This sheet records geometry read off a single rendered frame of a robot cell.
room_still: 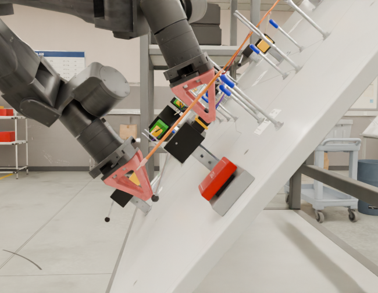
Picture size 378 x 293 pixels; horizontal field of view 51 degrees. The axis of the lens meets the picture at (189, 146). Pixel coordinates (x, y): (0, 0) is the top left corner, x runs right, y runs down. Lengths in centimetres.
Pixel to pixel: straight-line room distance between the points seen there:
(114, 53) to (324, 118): 793
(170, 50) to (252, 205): 28
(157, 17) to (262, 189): 31
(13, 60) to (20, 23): 818
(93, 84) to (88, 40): 780
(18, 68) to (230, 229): 36
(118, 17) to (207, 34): 112
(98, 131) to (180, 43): 19
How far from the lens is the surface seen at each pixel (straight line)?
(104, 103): 61
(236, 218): 41
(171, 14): 60
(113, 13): 64
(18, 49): 61
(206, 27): 175
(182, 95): 59
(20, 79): 60
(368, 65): 44
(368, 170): 508
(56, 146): 843
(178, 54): 59
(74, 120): 65
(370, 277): 106
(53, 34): 855
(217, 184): 43
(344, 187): 119
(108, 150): 64
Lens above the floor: 118
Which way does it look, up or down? 5 degrees down
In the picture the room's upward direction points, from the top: straight up
